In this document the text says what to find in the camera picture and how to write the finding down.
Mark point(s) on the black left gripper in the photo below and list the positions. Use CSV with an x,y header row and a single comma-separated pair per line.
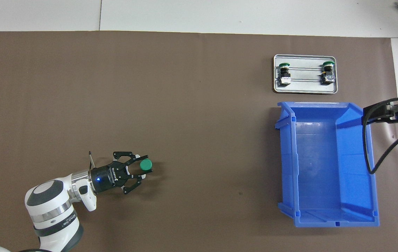
x,y
106,178

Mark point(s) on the green push button switch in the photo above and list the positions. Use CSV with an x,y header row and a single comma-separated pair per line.
x,y
284,75
327,75
146,165

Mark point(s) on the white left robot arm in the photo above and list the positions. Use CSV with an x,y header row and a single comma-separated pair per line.
x,y
50,210

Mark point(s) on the grey metal tray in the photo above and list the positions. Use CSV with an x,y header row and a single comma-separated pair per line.
x,y
305,85

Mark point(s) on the blue plastic storage bin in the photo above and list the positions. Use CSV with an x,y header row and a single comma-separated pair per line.
x,y
321,168

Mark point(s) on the brown paper table mat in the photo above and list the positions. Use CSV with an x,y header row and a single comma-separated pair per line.
x,y
202,122

